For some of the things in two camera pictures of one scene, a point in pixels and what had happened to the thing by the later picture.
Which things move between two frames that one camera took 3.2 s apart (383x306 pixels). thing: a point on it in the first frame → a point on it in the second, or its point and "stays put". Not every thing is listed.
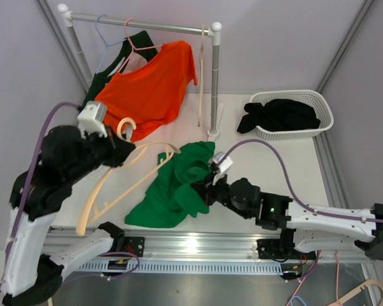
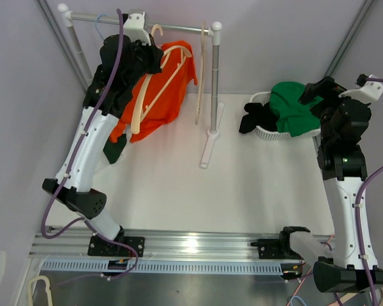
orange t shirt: (145, 99) stays put
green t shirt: (172, 194) → (295, 117)
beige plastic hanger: (199, 119) stays put
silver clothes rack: (214, 30) stays put
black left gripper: (119, 150) → (155, 53)
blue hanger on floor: (297, 296) stays put
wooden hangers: (110, 172) → (139, 115)
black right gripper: (206, 187) → (327, 85)
